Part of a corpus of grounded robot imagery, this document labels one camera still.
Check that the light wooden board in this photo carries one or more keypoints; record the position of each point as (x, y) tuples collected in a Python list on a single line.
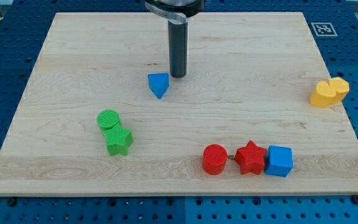
[(250, 76)]

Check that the green cylinder block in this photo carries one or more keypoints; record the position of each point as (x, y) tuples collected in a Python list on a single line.
[(107, 119)]

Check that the yellow heart block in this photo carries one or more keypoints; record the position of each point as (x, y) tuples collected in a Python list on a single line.
[(323, 95)]

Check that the white fiducial marker tag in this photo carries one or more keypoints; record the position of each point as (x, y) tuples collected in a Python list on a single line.
[(324, 29)]

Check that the blue triangle block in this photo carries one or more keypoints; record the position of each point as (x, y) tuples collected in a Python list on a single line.
[(158, 83)]

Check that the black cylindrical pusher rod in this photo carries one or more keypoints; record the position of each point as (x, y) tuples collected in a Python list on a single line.
[(177, 42)]

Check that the green star block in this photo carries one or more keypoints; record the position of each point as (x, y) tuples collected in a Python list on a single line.
[(118, 140)]

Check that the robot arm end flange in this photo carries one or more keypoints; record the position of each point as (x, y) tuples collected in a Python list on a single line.
[(175, 11)]

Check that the red star block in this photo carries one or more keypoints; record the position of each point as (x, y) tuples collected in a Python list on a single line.
[(250, 158)]

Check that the blue cube block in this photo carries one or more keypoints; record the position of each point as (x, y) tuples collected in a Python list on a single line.
[(279, 161)]

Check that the red cylinder block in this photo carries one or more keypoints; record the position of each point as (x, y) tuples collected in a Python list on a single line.
[(214, 159)]

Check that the yellow hexagon block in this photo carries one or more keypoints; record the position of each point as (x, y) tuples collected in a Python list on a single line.
[(341, 87)]

